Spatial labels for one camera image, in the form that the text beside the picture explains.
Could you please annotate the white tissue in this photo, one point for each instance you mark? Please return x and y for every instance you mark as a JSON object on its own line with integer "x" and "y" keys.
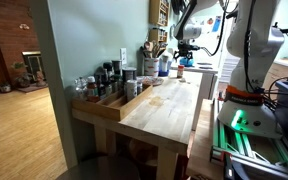
{"x": 170, "y": 55}

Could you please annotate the white-lidded can with dark label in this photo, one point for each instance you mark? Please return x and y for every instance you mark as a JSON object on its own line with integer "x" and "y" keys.
{"x": 131, "y": 90}

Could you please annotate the wooden drawer cabinet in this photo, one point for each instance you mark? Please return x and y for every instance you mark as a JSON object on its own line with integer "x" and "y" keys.
{"x": 275, "y": 73}

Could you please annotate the blue fridge magnet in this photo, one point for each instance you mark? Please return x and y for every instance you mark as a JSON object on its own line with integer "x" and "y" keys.
{"x": 216, "y": 24}

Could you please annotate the white salt grinder steel top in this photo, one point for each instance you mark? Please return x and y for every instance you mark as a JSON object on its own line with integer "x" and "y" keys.
{"x": 164, "y": 63}

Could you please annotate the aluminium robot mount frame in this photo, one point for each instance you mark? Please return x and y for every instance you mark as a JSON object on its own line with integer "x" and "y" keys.
{"x": 244, "y": 146}

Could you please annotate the white-cap bottle with red label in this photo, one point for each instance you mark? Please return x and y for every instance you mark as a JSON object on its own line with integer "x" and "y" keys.
{"x": 92, "y": 88}

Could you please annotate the wooden tray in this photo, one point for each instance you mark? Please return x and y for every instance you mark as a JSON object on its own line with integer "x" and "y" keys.
{"x": 112, "y": 108}

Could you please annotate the potted green plant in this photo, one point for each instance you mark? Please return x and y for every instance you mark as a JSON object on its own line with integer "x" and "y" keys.
{"x": 21, "y": 76}

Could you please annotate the white stove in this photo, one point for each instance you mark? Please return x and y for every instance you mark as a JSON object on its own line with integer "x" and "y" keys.
{"x": 204, "y": 80}

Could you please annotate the dark sauce bottle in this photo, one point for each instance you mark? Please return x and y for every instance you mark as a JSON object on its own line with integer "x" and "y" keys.
{"x": 102, "y": 89}
{"x": 108, "y": 86}

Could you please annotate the wooden spoon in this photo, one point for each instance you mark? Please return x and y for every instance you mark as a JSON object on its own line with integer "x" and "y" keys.
{"x": 148, "y": 46}

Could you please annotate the clear glass bottle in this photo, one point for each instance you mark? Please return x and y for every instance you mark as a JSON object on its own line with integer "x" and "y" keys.
{"x": 80, "y": 88}

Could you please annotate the fireplace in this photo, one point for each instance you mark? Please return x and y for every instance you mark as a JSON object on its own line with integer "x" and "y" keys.
{"x": 33, "y": 65}

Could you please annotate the black pepper grinder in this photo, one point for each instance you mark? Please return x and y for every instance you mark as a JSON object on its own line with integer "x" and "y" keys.
{"x": 107, "y": 66}

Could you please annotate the colourful patterned plate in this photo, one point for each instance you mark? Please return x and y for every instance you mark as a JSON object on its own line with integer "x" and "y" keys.
{"x": 152, "y": 81}

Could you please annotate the white and orange utensil crock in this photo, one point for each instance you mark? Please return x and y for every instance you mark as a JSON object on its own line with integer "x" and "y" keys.
{"x": 151, "y": 67}

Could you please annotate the small plant pot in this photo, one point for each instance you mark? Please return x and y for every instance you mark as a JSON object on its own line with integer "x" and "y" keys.
{"x": 5, "y": 87}

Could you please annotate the black cylindrical canister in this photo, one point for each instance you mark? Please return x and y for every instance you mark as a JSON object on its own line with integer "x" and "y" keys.
{"x": 117, "y": 67}

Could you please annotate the dark canister with silver rim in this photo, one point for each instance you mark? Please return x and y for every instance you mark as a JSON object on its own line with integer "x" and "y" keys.
{"x": 129, "y": 74}

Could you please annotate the wooden spatula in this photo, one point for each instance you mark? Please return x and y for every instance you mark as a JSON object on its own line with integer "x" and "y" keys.
{"x": 156, "y": 50}

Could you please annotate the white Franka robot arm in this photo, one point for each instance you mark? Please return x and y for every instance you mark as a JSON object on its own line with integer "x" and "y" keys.
{"x": 250, "y": 113}

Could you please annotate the wooden wall spice rack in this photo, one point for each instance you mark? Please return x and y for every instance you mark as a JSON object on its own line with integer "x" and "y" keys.
{"x": 159, "y": 13}

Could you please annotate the small glass spice jar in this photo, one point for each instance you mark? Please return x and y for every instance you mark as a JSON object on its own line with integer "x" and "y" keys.
{"x": 139, "y": 88}

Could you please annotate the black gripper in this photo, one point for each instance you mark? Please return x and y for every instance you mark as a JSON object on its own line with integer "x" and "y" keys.
{"x": 186, "y": 46}

